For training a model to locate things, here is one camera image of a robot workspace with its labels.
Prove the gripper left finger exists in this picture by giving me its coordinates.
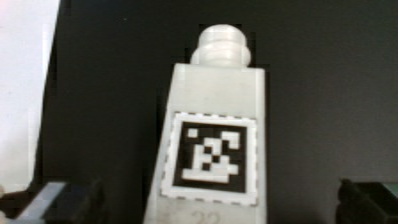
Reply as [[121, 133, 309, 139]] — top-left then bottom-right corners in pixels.
[[0, 181, 107, 224]]

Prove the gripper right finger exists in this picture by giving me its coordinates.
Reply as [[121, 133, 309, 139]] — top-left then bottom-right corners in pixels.
[[336, 179, 398, 224]]

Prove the white table leg with tag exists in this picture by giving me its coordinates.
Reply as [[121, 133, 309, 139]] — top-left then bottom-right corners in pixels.
[[144, 24, 267, 224]]

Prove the white square table top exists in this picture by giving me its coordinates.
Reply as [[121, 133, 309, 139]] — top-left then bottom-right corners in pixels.
[[0, 0, 61, 193]]

